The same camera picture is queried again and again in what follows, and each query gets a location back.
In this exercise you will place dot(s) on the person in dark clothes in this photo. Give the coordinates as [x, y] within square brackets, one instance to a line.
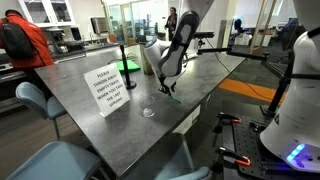
[172, 21]

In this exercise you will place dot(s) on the black pole stand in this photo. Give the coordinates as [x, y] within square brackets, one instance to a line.
[126, 71]

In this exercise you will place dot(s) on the white wall cabinet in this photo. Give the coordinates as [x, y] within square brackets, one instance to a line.
[46, 11]

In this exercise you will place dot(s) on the white printed sign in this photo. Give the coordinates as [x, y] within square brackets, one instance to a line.
[106, 88]

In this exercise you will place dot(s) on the brown paper bag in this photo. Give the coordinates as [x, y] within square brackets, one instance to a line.
[146, 63]

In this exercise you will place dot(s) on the black perforated breadboard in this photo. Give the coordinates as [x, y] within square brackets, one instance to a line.
[253, 146]

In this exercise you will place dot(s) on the wooden ladder frame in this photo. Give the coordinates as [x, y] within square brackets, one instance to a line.
[261, 23]

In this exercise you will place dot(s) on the blue chair with backrest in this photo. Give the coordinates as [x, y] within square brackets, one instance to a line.
[36, 100]

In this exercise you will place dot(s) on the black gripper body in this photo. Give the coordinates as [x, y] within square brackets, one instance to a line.
[166, 81]

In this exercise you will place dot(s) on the small black monitor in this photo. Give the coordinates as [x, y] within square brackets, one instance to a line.
[76, 33]

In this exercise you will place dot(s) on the clear glass cup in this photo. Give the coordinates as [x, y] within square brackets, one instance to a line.
[147, 111]

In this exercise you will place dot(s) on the white paper sheet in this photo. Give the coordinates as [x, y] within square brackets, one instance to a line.
[192, 54]

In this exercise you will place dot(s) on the blue chair with wide seat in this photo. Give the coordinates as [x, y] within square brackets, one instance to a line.
[56, 161]

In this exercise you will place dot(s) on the green flat pad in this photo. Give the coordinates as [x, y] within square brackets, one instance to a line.
[128, 66]

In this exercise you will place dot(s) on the coffee machine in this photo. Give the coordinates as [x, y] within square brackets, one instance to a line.
[59, 40]

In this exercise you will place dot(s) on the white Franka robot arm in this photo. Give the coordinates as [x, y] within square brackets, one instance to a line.
[293, 110]

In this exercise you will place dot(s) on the black stereo camera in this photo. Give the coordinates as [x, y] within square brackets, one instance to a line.
[204, 34]

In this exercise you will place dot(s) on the orange black clamp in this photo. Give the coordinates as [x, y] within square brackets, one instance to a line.
[237, 158]
[230, 118]

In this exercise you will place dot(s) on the blue chair with bare seat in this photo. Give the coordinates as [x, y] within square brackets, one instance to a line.
[186, 170]

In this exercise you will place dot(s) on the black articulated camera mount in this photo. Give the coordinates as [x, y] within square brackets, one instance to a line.
[246, 55]

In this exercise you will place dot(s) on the person in red jacket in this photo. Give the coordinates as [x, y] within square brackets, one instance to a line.
[38, 40]

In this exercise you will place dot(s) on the black backpack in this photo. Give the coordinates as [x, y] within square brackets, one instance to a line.
[15, 40]

